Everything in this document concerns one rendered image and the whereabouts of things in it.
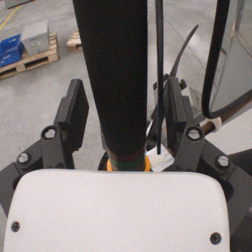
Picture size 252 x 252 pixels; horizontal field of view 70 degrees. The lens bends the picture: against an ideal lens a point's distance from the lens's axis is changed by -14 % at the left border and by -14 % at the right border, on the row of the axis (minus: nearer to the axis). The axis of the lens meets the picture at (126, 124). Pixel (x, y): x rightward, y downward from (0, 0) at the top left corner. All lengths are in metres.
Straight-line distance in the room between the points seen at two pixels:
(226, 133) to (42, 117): 2.05
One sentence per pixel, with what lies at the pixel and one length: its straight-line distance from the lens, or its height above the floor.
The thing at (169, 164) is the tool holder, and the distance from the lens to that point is 0.24.
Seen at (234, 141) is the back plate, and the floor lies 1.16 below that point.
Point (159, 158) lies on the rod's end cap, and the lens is 0.24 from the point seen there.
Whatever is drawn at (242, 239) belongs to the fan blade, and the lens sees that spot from 0.24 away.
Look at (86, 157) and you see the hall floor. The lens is 1.90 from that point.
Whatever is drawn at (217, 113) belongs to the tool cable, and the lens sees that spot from 0.27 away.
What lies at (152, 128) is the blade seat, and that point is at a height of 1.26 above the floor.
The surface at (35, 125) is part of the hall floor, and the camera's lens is 2.33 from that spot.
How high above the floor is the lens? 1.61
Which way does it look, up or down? 52 degrees down
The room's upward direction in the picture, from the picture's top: 5 degrees counter-clockwise
